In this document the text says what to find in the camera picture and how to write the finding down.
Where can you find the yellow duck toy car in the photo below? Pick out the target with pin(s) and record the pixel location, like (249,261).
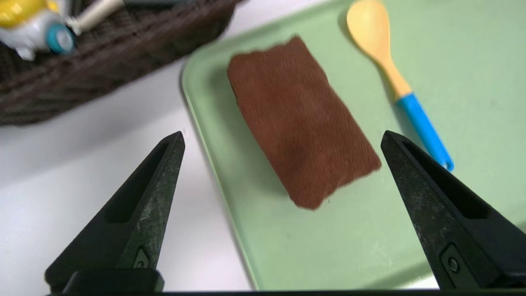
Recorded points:
(28,31)

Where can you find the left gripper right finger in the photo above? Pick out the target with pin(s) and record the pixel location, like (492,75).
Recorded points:
(452,222)

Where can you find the brown towel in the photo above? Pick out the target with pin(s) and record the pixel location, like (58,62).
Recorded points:
(304,123)

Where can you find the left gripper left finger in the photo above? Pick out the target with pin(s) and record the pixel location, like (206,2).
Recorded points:
(135,222)

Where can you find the light green plastic tray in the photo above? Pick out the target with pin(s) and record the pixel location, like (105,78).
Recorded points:
(472,74)

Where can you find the dark brown wicker basket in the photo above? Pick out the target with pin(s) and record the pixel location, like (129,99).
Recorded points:
(102,65)

